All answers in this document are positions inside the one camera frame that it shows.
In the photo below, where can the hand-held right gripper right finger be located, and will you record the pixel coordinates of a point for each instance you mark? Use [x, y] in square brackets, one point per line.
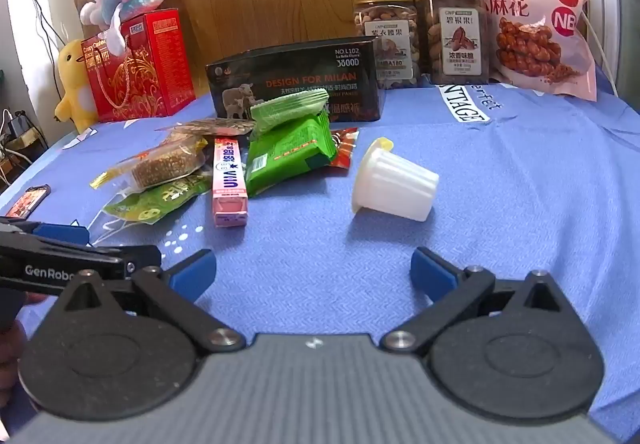
[432, 274]

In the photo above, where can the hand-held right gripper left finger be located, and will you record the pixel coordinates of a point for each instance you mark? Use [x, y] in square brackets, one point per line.
[192, 271]

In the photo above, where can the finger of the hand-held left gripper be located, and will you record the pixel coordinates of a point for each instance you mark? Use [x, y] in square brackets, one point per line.
[65, 234]

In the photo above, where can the small dark red packet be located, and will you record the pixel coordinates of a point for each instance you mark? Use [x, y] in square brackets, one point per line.
[27, 202]

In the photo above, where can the green and yellow snack packet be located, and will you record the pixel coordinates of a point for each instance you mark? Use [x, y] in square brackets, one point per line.
[150, 204]

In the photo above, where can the white jelly cup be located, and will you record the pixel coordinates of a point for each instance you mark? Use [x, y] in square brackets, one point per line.
[395, 189]

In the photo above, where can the pink candy box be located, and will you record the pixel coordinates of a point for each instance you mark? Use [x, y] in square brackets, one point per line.
[229, 184]

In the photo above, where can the clear seed snack packet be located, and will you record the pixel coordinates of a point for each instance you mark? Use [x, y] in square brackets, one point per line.
[160, 163]

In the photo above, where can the bright green snack packet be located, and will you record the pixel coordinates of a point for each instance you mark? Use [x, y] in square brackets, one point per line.
[285, 158]

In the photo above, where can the brown snack packet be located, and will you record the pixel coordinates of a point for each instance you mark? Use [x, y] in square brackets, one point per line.
[215, 126]

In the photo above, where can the red-orange snack packet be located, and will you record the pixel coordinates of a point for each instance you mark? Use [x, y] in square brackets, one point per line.
[345, 151]

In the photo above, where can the light green snack packet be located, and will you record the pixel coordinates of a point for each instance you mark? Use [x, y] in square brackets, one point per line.
[285, 111]

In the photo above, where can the black tin box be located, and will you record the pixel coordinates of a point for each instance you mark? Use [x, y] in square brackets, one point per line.
[300, 73]

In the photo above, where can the person's left hand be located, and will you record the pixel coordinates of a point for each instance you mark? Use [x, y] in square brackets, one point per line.
[10, 349]

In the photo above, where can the black power adapter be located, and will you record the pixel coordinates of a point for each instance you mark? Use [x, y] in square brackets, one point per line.
[21, 124]

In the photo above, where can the yellow duck plush toy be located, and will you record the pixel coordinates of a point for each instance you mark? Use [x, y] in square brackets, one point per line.
[75, 88]

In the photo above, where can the red gift box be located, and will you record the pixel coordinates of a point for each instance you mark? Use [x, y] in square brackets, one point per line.
[150, 73]

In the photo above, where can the cashew jar with gold lid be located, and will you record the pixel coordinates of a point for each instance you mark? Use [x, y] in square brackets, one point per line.
[390, 33]

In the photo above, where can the pecan jar with gold lid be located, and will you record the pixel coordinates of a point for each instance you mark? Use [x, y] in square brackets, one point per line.
[450, 23]

